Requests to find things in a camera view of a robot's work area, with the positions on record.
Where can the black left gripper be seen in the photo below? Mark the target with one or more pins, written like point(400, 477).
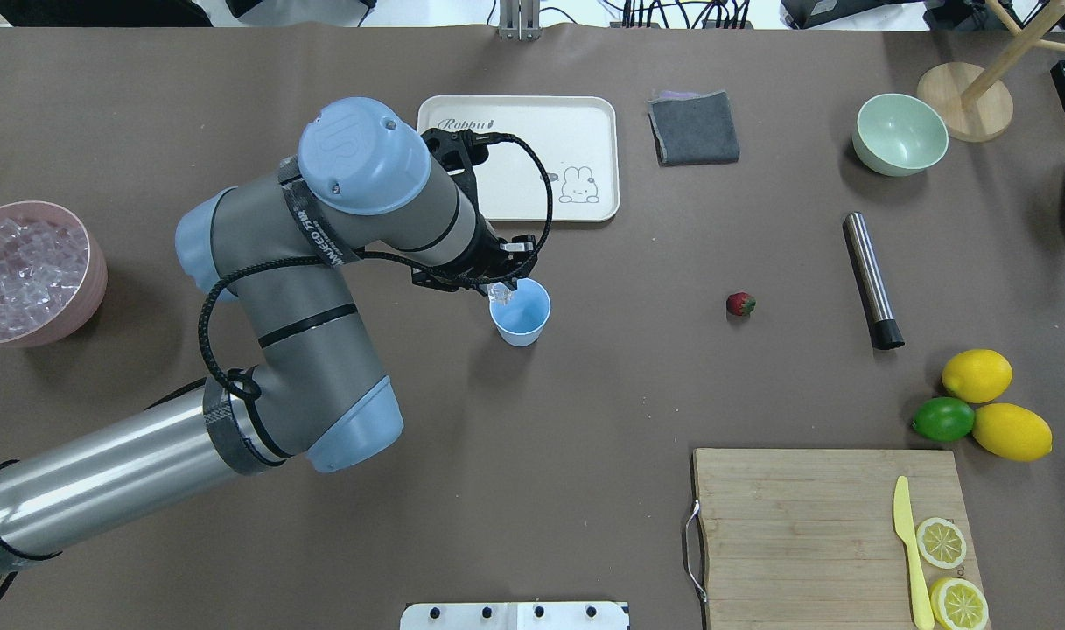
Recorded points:
point(486, 255)

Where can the grey folded cloth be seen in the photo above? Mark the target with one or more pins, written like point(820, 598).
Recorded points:
point(694, 129)

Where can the yellow plastic knife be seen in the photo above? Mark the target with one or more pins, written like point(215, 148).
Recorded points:
point(903, 526)

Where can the lemon slice upper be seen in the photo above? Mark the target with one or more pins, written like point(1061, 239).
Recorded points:
point(941, 543)

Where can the clear ice cube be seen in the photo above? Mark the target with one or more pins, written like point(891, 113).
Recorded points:
point(500, 294)

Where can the cream rabbit tray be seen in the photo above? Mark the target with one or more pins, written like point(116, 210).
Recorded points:
point(575, 138)

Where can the wooden mug tree stand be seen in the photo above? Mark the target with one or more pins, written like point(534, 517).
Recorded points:
point(972, 101)

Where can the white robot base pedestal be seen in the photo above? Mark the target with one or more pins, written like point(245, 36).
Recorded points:
point(517, 615)

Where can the red strawberry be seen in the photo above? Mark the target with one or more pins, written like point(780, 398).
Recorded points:
point(740, 304)

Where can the light blue plastic cup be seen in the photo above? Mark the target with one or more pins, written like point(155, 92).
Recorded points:
point(521, 320)

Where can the steel muddler black tip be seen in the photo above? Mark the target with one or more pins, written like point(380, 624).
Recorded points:
point(882, 324)

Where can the green lime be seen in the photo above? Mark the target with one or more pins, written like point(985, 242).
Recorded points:
point(944, 419)

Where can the bamboo cutting board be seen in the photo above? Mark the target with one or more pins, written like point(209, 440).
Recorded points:
point(802, 538)

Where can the mint green bowl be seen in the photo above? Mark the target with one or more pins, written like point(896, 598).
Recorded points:
point(898, 135)

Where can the lemon slice lower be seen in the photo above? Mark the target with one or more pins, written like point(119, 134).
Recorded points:
point(959, 604)

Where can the lemon slice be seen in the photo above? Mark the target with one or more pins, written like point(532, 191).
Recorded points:
point(959, 604)
point(941, 543)

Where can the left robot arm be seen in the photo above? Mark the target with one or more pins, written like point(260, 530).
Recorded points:
point(291, 367)

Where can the pink bowl of ice cubes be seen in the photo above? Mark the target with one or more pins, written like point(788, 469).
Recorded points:
point(53, 275)

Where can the yellow lemon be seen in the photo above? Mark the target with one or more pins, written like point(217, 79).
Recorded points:
point(1012, 432)
point(976, 376)

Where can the yellow lemon upper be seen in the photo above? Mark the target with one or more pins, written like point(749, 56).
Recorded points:
point(976, 376)

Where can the yellow lemon lower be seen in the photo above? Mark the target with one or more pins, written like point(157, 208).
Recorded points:
point(1012, 432)

